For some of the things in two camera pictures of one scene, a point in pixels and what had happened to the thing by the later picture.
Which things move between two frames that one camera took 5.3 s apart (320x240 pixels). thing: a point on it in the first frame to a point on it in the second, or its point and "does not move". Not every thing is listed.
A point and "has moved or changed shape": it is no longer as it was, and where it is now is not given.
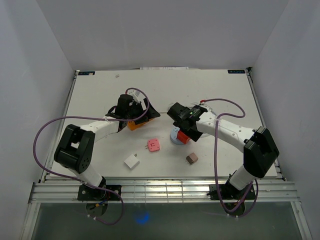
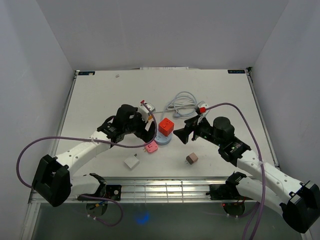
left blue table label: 86,73 does not move
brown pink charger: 192,158 does not move
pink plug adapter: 153,145 does not move
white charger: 132,161 does not move
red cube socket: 183,138 has moved or changed shape
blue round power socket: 173,135 to 162,139
